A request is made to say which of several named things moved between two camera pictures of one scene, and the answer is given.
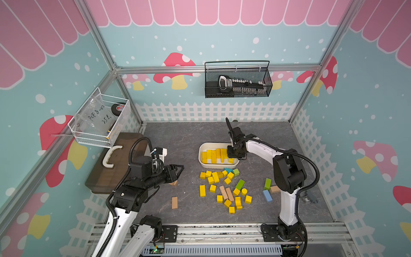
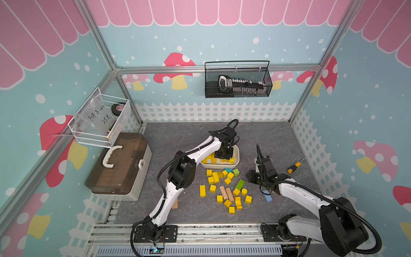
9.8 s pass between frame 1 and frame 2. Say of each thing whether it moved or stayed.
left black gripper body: moved
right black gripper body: moved
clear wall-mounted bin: stayed
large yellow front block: stayed
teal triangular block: stayed
